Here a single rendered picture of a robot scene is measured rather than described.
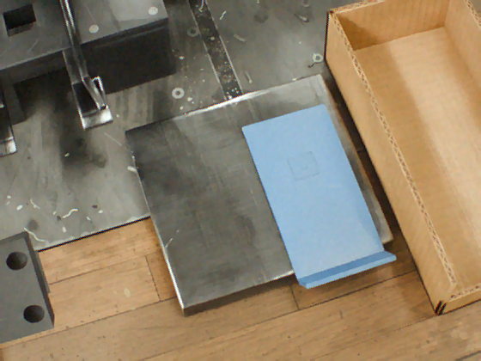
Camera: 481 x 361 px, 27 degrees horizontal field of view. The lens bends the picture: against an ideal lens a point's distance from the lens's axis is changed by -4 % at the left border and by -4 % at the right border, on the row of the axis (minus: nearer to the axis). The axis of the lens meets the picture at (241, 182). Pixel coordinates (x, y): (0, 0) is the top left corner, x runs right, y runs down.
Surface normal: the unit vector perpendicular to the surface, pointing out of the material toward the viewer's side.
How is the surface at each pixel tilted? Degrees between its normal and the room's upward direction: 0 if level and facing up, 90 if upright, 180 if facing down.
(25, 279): 31
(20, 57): 0
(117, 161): 0
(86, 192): 0
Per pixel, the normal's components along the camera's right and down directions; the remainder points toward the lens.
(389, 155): -0.95, 0.29
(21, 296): 0.16, 0.04
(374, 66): -0.02, -0.44
